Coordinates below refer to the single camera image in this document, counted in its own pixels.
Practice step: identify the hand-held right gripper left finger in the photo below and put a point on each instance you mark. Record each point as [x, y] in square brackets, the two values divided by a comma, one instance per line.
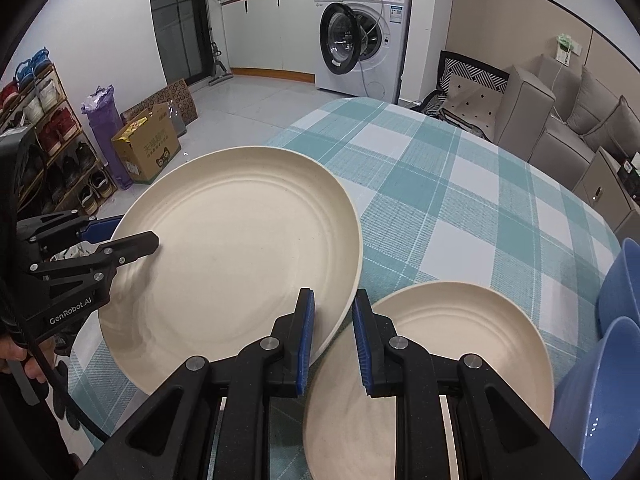
[306, 340]

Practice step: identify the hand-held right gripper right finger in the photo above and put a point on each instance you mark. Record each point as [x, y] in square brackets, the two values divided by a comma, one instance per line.
[361, 345]

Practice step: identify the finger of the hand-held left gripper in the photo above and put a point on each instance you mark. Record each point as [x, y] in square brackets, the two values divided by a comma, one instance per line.
[130, 245]
[102, 227]

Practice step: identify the large cream plate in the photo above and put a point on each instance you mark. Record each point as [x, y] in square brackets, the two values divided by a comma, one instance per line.
[230, 260]

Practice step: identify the dark blue bowl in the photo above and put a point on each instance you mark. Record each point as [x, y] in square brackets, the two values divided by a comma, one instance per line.
[600, 400]
[620, 280]

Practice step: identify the person's left hand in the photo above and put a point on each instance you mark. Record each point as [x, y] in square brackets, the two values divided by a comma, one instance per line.
[12, 349]

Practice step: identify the cardboard box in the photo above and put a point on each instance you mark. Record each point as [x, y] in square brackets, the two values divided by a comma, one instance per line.
[150, 150]

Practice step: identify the purple bag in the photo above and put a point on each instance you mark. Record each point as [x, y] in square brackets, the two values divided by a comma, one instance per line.
[102, 130]

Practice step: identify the shoe rack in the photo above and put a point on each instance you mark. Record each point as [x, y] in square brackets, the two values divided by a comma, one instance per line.
[50, 145]

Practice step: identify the patterned brown cardboard sheet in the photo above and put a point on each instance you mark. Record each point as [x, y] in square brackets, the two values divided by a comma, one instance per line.
[175, 95]

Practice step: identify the black glass door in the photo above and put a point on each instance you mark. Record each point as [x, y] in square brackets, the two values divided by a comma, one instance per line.
[175, 20]

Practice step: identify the white lower kitchen cabinets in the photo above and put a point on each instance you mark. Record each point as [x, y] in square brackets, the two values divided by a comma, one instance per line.
[270, 30]

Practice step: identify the chair with patterned cushion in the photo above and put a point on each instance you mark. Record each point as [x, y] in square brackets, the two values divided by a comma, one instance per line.
[465, 95]

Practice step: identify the beige side cabinet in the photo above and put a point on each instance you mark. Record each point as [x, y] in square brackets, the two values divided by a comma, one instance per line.
[600, 185]

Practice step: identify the white washing machine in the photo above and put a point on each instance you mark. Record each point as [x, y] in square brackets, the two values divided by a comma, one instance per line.
[380, 55]

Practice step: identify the grey sofa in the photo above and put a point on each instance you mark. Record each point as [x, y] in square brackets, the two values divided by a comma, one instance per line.
[540, 110]

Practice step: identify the black box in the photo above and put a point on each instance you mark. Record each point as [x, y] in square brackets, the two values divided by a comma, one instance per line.
[630, 170]

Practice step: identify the grey sofa cushion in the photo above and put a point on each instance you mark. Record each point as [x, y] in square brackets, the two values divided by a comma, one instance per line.
[595, 92]
[617, 127]

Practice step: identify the wall socket with charger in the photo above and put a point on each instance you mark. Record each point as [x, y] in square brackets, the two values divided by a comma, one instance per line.
[565, 47]

